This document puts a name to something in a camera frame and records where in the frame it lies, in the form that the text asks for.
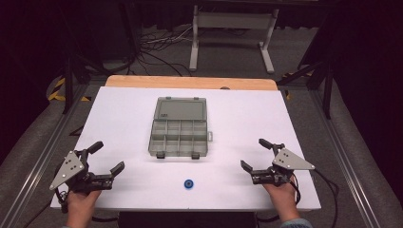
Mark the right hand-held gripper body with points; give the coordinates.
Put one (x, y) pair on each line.
(286, 162)

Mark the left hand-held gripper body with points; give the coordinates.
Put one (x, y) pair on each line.
(77, 177)

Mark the person's left hand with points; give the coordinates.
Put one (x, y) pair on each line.
(80, 204)

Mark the person's right hand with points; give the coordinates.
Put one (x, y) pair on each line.
(283, 201)

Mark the small blue round wheel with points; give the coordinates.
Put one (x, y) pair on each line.
(188, 184)

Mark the yellow black floor tape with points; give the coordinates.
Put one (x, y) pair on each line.
(57, 91)

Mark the black tripod stand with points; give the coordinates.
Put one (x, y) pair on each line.
(328, 88)
(68, 79)

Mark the clear plastic compartment box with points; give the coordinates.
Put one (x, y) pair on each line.
(180, 126)

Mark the white metal stand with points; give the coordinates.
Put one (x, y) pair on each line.
(233, 20)

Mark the aluminium floor rail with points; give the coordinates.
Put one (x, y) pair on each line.
(345, 152)
(41, 158)

